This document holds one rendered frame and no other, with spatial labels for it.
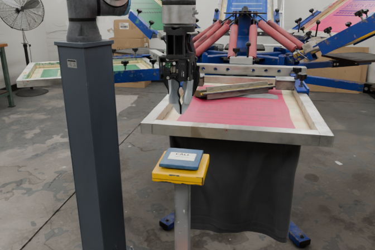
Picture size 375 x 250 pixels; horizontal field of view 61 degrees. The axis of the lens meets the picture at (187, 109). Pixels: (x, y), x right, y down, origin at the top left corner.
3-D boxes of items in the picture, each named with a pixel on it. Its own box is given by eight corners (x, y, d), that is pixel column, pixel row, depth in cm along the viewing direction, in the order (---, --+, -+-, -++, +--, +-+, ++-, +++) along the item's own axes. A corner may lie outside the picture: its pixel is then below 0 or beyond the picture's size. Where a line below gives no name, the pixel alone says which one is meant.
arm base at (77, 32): (58, 41, 139) (56, 17, 136) (85, 38, 152) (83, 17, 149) (83, 43, 132) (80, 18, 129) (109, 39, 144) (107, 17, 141)
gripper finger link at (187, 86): (177, 120, 74) (176, 81, 71) (182, 112, 80) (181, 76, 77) (190, 121, 74) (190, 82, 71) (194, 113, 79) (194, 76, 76)
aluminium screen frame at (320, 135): (332, 147, 92) (334, 135, 91) (140, 133, 103) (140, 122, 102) (296, 85, 166) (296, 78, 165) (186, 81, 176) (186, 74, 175)
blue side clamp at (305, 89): (307, 104, 138) (309, 89, 136) (296, 104, 139) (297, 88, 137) (298, 87, 166) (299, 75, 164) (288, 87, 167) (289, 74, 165)
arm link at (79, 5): (67, 17, 142) (63, -15, 138) (97, 17, 147) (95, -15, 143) (68, 18, 131) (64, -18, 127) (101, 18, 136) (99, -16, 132)
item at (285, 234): (290, 245, 115) (303, 135, 102) (169, 230, 123) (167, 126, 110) (289, 239, 118) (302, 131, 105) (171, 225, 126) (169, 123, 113)
